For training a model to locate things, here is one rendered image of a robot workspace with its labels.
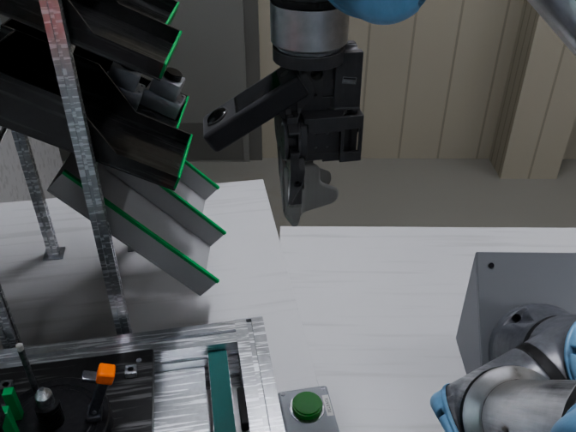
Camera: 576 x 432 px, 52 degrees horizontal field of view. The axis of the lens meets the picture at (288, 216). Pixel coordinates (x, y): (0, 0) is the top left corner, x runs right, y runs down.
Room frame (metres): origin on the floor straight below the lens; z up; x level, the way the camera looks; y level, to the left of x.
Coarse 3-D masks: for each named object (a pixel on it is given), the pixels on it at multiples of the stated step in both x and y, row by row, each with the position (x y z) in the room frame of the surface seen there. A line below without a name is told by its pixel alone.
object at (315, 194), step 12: (312, 168) 0.55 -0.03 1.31; (312, 180) 0.55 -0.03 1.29; (312, 192) 0.55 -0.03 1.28; (324, 192) 0.55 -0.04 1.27; (336, 192) 0.55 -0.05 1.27; (288, 204) 0.54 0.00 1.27; (300, 204) 0.54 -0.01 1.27; (312, 204) 0.55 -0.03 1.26; (324, 204) 0.55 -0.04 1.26; (288, 216) 0.55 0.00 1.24
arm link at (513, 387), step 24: (504, 360) 0.49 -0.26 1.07; (528, 360) 0.47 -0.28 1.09; (456, 384) 0.47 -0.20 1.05; (480, 384) 0.43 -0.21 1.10; (504, 384) 0.41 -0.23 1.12; (528, 384) 0.36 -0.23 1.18; (552, 384) 0.33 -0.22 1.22; (432, 408) 0.45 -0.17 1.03; (456, 408) 0.43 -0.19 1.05; (480, 408) 0.40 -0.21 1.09; (504, 408) 0.35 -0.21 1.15; (528, 408) 0.32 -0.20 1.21; (552, 408) 0.28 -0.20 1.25
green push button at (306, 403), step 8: (304, 392) 0.52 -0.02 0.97; (296, 400) 0.51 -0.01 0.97; (304, 400) 0.51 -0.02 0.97; (312, 400) 0.51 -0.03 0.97; (320, 400) 0.51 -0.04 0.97; (296, 408) 0.49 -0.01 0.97; (304, 408) 0.49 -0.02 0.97; (312, 408) 0.49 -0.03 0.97; (320, 408) 0.49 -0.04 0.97; (304, 416) 0.48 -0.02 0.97; (312, 416) 0.48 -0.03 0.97
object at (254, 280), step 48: (240, 192) 1.20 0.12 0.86; (0, 240) 1.01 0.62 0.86; (240, 240) 1.01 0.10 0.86; (48, 288) 0.85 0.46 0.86; (96, 288) 0.85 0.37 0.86; (144, 288) 0.85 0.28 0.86; (240, 288) 0.85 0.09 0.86; (288, 288) 0.85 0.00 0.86; (48, 336) 0.73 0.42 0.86; (96, 336) 0.73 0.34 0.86; (288, 336) 0.73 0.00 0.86; (288, 384) 0.62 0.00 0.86
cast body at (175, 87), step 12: (168, 72) 0.91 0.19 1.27; (180, 72) 0.93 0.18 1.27; (156, 84) 0.90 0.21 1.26; (168, 84) 0.90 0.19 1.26; (180, 84) 0.91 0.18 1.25; (144, 96) 0.90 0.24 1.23; (156, 96) 0.90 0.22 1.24; (168, 96) 0.90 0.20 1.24; (180, 96) 0.93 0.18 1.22; (156, 108) 0.90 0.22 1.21; (168, 108) 0.90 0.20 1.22; (180, 108) 0.90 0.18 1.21
